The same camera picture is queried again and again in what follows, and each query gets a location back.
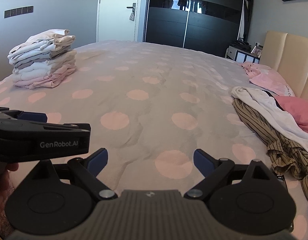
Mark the light pink printed pillow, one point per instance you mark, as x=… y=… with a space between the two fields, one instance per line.
x=271 y=80

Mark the white door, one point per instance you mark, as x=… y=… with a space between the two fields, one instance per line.
x=116 y=17

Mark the black bag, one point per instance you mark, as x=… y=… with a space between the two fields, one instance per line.
x=241 y=45

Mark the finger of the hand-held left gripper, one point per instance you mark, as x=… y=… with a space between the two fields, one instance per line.
x=33 y=117

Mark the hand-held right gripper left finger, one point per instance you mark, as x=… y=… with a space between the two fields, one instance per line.
x=97 y=161

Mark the small hanging pouch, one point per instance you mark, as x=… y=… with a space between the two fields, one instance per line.
x=131 y=16

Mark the black smartphone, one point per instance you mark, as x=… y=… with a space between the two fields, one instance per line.
x=281 y=181

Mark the cream padded headboard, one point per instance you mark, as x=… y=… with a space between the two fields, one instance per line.
x=288 y=55

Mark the black sliding-door wardrobe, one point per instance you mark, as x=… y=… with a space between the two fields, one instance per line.
x=193 y=25

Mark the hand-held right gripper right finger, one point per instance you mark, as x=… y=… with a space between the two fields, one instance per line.
x=203 y=162

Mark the cream long-sleeve shirt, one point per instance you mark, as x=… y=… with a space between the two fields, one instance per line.
x=266 y=105

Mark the olive striped garment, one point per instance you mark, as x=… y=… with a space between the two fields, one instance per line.
x=276 y=140

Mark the dark wall switch panel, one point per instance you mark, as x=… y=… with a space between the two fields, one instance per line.
x=19 y=11

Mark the open closet section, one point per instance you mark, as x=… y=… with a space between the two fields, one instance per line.
x=248 y=12

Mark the person's left hand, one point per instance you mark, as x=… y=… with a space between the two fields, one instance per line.
x=5 y=175

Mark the white nightstand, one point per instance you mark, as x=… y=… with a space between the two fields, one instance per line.
x=241 y=55

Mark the photo frame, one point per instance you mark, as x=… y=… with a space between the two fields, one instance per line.
x=256 y=51

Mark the stack of folded clothes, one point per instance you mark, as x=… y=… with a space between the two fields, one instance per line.
x=41 y=60

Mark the pink spotted cloth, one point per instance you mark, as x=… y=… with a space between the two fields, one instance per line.
x=248 y=68

